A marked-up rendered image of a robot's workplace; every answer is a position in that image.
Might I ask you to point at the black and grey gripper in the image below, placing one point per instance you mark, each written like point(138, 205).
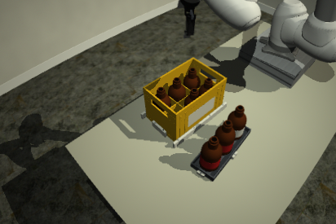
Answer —
point(190, 17)

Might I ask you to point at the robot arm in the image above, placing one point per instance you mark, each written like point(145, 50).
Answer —
point(314, 34)

